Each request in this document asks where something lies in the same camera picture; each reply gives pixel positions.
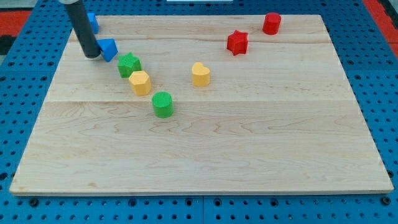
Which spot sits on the red cylinder block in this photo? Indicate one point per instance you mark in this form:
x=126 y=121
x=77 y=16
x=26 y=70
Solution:
x=271 y=24

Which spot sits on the yellow heart block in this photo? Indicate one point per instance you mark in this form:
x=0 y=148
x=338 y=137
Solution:
x=200 y=74

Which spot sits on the green star block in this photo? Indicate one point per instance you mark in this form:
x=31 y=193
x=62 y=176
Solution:
x=128 y=64

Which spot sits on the yellow hexagon block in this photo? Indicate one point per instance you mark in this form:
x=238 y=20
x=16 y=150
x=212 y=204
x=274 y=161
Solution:
x=140 y=83

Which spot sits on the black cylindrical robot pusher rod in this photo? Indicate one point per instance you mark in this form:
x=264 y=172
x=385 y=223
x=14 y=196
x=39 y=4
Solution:
x=82 y=27

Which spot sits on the red star block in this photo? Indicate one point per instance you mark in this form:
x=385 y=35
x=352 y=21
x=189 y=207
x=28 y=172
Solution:
x=237 y=42

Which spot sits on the blue cube block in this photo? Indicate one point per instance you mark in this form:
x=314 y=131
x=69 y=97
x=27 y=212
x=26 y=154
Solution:
x=93 y=22

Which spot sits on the green cylinder block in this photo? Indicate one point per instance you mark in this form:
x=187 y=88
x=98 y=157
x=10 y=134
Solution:
x=162 y=104

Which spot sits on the light wooden board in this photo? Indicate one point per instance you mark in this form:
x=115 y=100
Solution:
x=281 y=119

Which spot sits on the blue triangle block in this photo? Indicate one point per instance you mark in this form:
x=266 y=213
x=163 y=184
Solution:
x=108 y=48

